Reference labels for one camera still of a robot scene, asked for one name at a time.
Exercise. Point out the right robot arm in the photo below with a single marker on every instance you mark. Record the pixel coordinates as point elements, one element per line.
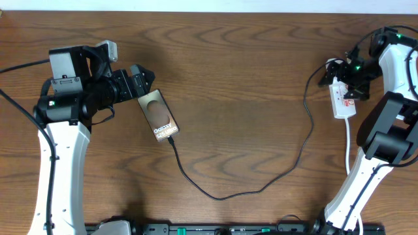
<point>387,138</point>

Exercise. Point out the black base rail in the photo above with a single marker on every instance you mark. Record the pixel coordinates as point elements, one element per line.
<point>164,229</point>

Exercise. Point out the white power strip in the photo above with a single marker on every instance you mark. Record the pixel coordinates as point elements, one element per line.
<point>342,107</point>

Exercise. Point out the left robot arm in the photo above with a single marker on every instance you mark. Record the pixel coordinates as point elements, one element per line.
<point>83,83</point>

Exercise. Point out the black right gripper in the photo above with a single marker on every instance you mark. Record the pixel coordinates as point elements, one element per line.
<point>363,93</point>

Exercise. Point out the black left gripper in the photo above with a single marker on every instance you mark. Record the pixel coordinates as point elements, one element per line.
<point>142,87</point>

